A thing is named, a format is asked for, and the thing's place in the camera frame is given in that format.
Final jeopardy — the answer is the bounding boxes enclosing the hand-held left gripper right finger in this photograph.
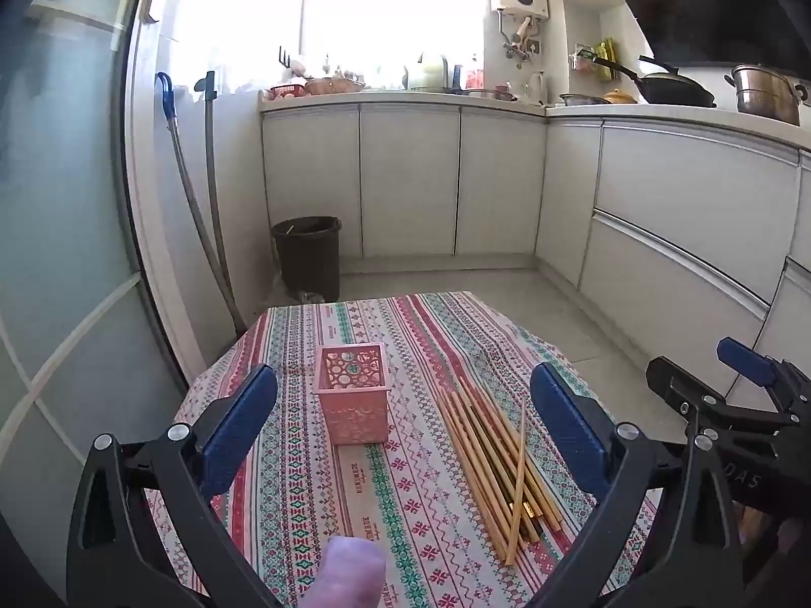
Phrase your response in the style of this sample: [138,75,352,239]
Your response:
[531,362,745,608]

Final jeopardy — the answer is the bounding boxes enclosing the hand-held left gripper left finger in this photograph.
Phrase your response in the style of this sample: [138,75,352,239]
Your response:
[66,364,283,608]

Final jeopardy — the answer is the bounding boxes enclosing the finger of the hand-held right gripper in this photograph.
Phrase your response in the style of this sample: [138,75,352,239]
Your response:
[646,356,800,450]
[717,337,811,415]

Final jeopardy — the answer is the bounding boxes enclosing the bunch of wooden chopsticks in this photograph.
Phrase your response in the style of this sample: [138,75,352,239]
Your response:
[437,376,571,567]

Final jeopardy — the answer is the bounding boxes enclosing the pink perforated plastic basket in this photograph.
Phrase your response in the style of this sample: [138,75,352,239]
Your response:
[312,342,390,446]

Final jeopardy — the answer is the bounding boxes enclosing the person's left hand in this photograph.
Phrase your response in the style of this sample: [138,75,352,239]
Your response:
[304,535,389,608]

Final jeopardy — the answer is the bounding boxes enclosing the white drawer base cabinet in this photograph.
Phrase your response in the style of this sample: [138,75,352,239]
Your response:
[535,117,811,394]

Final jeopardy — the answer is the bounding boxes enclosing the red green patterned tablecloth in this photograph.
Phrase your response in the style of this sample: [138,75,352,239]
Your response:
[145,291,660,608]

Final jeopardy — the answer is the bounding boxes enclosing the dark brown trash bin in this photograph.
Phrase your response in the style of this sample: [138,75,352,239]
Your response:
[271,215,343,301]

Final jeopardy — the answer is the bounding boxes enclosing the frosted glass sliding door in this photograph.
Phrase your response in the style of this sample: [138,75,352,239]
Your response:
[0,0,194,608]

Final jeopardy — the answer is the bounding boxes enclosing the white kitchen countertop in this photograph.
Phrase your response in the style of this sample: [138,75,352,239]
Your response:
[259,90,811,153]

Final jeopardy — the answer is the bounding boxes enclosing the steel stock pot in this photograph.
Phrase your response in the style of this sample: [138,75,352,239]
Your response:
[725,63,808,126]

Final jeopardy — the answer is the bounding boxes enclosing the black wok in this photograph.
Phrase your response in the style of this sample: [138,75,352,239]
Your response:
[592,54,717,107]

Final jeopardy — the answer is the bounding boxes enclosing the white door base cabinet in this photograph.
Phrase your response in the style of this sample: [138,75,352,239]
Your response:
[261,104,549,260]

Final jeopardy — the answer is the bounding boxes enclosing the metal basin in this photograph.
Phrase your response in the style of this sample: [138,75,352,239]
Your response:
[306,78,365,95]

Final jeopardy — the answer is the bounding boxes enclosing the black range hood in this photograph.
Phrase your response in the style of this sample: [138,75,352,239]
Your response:
[589,0,811,70]

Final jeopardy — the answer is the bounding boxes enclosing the water heater pipes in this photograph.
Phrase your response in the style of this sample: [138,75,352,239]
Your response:
[497,11,544,69]

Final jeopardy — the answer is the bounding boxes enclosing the pale yellow jug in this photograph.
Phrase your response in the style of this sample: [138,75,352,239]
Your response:
[405,54,448,91]

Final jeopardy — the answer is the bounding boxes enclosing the bright kitchen window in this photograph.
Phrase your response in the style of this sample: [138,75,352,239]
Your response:
[304,0,489,80]

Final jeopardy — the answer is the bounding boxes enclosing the black-handled mop pole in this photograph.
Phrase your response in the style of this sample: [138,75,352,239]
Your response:
[194,71,248,330]

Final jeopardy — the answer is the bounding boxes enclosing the blue-handled mop pole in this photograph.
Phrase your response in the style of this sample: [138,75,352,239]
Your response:
[155,71,248,336]

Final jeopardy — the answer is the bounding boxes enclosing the wall spice rack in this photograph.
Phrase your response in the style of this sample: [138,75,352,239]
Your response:
[569,38,618,82]

